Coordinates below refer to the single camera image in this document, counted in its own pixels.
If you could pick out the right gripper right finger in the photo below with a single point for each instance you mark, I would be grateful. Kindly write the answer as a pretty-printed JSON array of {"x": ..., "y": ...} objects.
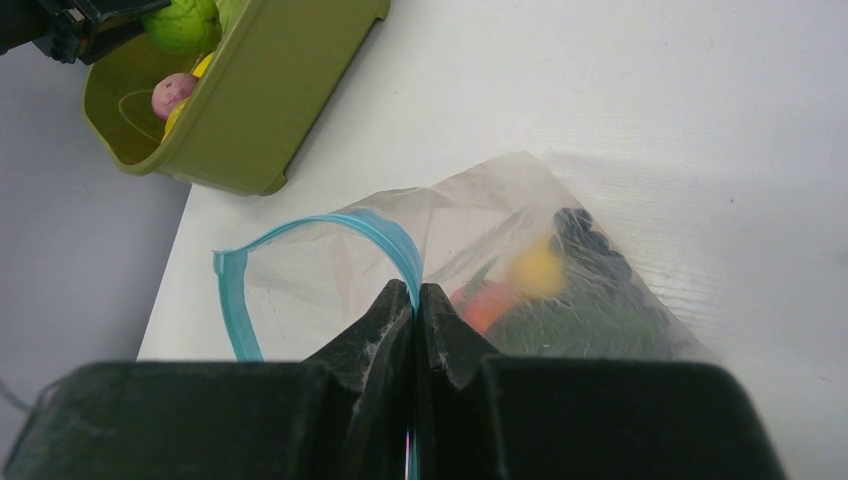
[{"x": 484, "y": 415}]

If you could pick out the olive green plastic bin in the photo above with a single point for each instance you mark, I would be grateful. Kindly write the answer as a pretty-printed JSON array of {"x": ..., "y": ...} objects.
[{"x": 266, "y": 85}]

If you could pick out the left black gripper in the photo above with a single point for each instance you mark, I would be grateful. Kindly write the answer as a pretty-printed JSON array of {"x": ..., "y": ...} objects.
[{"x": 64, "y": 31}]

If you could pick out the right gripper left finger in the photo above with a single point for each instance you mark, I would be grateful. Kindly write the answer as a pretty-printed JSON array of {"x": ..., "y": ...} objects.
[{"x": 342, "y": 413}]

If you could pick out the green bumpy fruit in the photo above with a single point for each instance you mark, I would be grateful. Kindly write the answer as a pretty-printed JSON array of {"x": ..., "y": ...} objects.
[{"x": 184, "y": 27}]

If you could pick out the orange peach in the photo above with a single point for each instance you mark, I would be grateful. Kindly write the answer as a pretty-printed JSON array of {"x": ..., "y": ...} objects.
[{"x": 481, "y": 306}]

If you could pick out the dark grape bunch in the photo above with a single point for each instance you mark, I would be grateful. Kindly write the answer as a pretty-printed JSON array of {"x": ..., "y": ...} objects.
[{"x": 593, "y": 263}]

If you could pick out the yellow mango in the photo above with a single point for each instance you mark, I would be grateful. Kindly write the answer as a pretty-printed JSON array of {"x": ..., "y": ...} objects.
[{"x": 173, "y": 116}]

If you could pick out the clear zip top bag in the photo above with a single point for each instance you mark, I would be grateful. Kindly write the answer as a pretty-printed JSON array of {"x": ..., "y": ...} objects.
[{"x": 287, "y": 293}]

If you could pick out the pink red onion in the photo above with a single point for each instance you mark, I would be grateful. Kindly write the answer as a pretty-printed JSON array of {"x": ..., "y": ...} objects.
[{"x": 170, "y": 91}]

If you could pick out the yellow bell pepper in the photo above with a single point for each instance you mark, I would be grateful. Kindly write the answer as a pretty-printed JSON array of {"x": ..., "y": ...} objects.
[{"x": 538, "y": 272}]

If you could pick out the yellow banana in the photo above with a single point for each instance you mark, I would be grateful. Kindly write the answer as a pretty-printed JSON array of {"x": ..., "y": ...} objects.
[{"x": 202, "y": 65}]

